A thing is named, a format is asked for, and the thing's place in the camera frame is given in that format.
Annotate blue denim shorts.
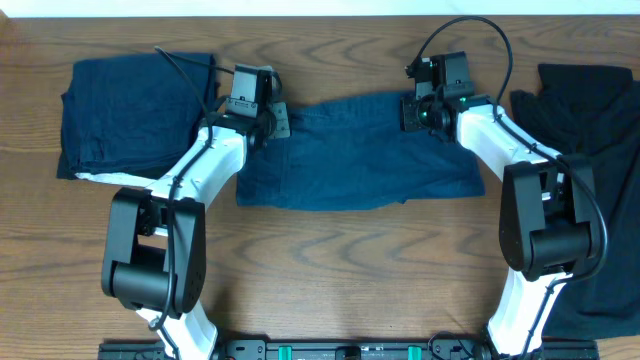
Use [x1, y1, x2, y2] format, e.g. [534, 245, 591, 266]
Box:
[236, 92, 485, 211]

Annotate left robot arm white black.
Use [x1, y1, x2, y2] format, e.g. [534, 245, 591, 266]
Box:
[98, 99, 291, 359]

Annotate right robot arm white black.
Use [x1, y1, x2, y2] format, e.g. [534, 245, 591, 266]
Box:
[400, 93, 609, 359]

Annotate folded navy clothes stack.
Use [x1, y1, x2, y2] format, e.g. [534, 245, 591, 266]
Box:
[56, 53, 217, 180]

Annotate white folded cloth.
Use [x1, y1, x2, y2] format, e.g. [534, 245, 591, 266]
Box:
[75, 172, 155, 188]

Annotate black garment pile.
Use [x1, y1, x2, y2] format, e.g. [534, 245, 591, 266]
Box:
[509, 63, 640, 341]

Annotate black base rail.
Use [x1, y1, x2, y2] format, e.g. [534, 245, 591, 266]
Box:
[97, 337, 600, 360]

